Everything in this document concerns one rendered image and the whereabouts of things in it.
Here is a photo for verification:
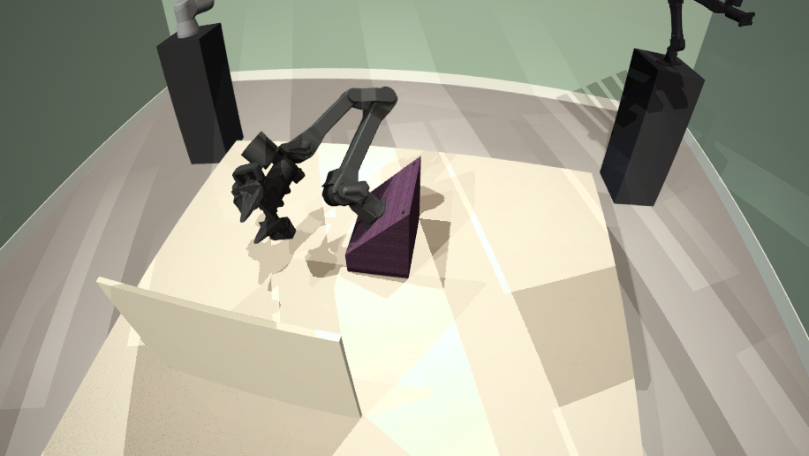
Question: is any beige flat board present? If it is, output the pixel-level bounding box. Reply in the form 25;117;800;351
96;277;362;419

